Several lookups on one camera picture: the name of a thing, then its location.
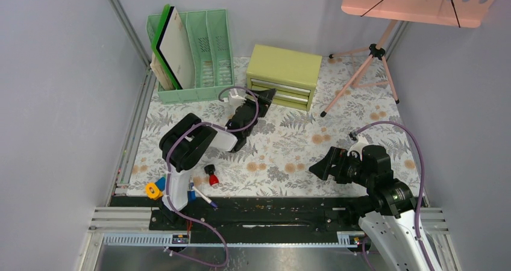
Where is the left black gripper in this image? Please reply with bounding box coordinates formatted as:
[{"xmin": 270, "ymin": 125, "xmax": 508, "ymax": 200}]
[{"xmin": 242, "ymin": 89, "xmax": 277, "ymax": 137}]

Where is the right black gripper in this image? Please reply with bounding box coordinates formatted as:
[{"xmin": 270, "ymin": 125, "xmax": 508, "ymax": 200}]
[{"xmin": 308, "ymin": 145, "xmax": 374, "ymax": 187}]

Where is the yellow-green drawer cabinet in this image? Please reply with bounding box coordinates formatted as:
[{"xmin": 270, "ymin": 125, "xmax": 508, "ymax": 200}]
[{"xmin": 246, "ymin": 44, "xmax": 322, "ymax": 111}]

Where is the green Treehouse book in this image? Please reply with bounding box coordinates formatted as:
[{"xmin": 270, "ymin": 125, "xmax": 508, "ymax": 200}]
[{"xmin": 150, "ymin": 59, "xmax": 170, "ymax": 91}]

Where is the white perforated board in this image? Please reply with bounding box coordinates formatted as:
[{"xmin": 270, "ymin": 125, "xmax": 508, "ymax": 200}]
[{"xmin": 161, "ymin": 7, "xmax": 195, "ymax": 89}]

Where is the purple cartoon book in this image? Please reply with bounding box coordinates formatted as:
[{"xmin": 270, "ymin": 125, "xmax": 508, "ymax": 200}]
[{"xmin": 149, "ymin": 53, "xmax": 174, "ymax": 91}]

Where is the green clip file folder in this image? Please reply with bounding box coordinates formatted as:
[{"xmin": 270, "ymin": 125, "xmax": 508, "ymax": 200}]
[{"xmin": 151, "ymin": 4, "xmax": 183, "ymax": 90}]

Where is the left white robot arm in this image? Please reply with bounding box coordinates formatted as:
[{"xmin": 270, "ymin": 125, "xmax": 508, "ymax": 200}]
[{"xmin": 159, "ymin": 86, "xmax": 277, "ymax": 229}]

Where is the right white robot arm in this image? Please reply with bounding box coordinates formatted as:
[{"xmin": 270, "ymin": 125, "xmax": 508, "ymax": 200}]
[{"xmin": 309, "ymin": 140, "xmax": 442, "ymax": 270}]

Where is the floral table mat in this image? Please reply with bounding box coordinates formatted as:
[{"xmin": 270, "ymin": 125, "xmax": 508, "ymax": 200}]
[{"xmin": 127, "ymin": 56, "xmax": 427, "ymax": 199}]

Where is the mint green file organizer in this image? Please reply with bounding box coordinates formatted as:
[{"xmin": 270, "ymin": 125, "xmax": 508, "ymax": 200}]
[{"xmin": 146, "ymin": 9, "xmax": 234, "ymax": 104}]

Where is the red black stamp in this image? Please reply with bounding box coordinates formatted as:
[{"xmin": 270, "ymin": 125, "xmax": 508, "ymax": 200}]
[{"xmin": 204, "ymin": 164, "xmax": 219, "ymax": 187}]

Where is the white blue marker pen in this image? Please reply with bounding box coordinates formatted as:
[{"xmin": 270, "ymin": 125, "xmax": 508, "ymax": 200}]
[{"xmin": 192, "ymin": 186, "xmax": 219, "ymax": 208}]

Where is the blue block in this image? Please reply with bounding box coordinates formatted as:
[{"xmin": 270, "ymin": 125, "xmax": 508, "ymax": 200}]
[{"xmin": 155, "ymin": 177, "xmax": 166, "ymax": 192}]

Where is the yellow tape measure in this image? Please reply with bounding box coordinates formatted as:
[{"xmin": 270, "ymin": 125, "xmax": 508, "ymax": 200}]
[{"xmin": 145, "ymin": 182, "xmax": 163, "ymax": 201}]

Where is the pink music stand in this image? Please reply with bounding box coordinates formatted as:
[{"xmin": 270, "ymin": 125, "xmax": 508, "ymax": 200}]
[{"xmin": 320, "ymin": 0, "xmax": 495, "ymax": 117}]

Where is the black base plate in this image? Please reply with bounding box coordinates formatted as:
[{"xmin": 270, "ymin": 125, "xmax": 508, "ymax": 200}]
[{"xmin": 110, "ymin": 196, "xmax": 370, "ymax": 245}]

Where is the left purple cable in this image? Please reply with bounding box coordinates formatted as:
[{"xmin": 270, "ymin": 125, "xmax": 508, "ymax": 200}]
[{"xmin": 164, "ymin": 86, "xmax": 260, "ymax": 269}]

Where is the aluminium rail frame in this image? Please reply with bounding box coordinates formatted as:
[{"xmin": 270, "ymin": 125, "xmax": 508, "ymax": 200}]
[{"xmin": 76, "ymin": 0, "xmax": 156, "ymax": 270}]

